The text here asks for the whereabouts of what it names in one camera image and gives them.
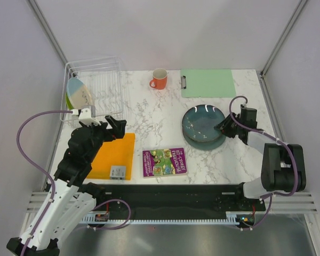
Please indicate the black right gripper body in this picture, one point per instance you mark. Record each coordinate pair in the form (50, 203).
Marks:
(233, 130)

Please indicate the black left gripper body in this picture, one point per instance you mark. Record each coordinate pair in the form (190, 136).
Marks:
(99, 133)

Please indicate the large teal plate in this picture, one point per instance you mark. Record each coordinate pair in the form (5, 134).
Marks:
(205, 146)

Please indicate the dark blue plate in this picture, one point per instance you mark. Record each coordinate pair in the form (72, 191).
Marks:
(199, 122)

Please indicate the green rimmed grey plate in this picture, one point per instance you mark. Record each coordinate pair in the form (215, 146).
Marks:
(78, 93)

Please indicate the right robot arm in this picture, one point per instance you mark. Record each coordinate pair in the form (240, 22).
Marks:
(283, 167)

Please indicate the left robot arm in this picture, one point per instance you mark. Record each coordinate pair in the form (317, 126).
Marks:
(69, 199)

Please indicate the orange cutting board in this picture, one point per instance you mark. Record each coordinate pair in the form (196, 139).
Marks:
(118, 152)

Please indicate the small green plate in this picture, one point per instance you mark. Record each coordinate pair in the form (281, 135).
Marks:
(68, 103)

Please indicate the small grey box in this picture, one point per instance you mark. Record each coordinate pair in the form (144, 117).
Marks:
(117, 172)

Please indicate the green clipboard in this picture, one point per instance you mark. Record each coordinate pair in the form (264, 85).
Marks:
(207, 83)

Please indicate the purple treehouse book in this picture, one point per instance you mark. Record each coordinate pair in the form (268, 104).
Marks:
(164, 162)

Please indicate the orange mug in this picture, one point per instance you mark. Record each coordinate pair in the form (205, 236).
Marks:
(159, 80)

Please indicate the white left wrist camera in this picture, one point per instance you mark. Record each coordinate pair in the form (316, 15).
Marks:
(86, 115)

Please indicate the white wire dish rack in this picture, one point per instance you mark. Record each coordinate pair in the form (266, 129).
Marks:
(105, 79)

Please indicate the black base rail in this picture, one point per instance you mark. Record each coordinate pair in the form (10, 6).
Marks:
(174, 200)

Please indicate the white slotted cable duct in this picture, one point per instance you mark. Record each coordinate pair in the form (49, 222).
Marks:
(95, 218)

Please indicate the right aluminium frame post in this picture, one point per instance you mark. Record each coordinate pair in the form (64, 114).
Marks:
(284, 35)

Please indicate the aluminium frame post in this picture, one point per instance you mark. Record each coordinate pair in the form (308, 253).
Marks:
(33, 4)
(284, 35)

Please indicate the left aluminium frame post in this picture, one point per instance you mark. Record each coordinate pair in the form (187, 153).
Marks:
(33, 4)

